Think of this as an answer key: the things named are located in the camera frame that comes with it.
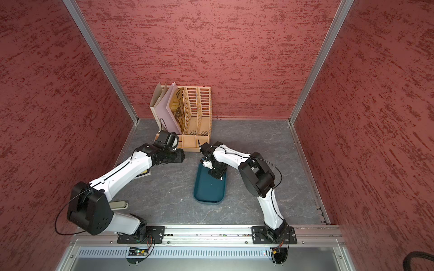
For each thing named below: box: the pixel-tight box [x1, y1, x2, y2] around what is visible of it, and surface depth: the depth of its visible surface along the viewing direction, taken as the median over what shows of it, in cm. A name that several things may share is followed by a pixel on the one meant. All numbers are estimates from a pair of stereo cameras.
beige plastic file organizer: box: [176, 86, 213, 153], surface depth 113 cm
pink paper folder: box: [153, 81, 182, 135], surface depth 92 cm
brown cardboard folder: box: [149, 81, 168, 132], surface depth 91 cm
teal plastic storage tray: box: [193, 162, 228, 205], surface depth 88 cm
